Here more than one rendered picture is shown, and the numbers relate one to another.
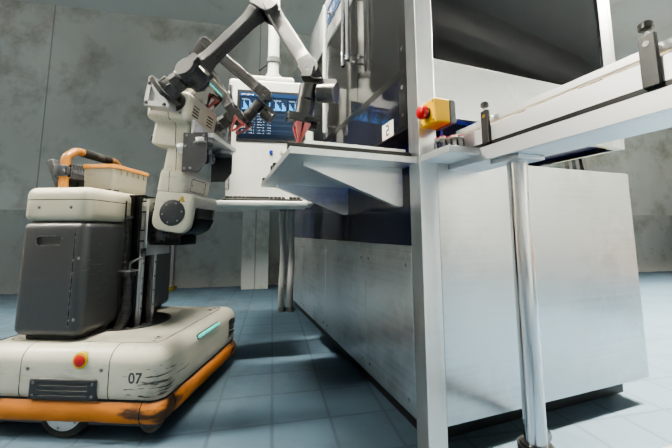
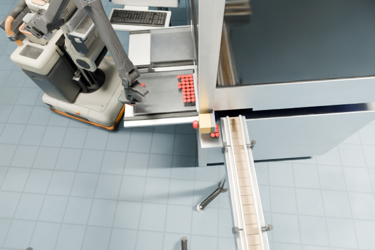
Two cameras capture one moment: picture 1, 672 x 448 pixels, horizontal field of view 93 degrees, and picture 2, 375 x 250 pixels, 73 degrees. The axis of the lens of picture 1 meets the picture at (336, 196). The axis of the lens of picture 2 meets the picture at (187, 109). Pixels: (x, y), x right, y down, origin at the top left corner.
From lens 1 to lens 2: 1.56 m
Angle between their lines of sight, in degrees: 70
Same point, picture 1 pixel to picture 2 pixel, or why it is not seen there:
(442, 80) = (221, 97)
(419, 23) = (204, 74)
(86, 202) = (41, 70)
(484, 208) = not seen: hidden behind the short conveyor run
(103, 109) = not seen: outside the picture
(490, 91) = (267, 95)
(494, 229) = not seen: hidden behind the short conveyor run
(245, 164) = not seen: outside the picture
